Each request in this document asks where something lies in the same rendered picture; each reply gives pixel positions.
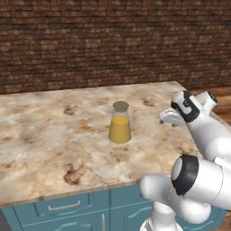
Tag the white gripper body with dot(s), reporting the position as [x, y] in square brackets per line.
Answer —
[170, 116]

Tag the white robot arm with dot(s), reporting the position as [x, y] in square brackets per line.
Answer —
[207, 180]

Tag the glass pitcher with yellow juice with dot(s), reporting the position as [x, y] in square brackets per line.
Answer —
[119, 127]

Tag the blue drawer front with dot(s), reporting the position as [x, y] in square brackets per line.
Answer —
[61, 205]
[127, 195]

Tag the blue cupboard door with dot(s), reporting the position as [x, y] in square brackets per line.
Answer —
[130, 217]
[67, 224]

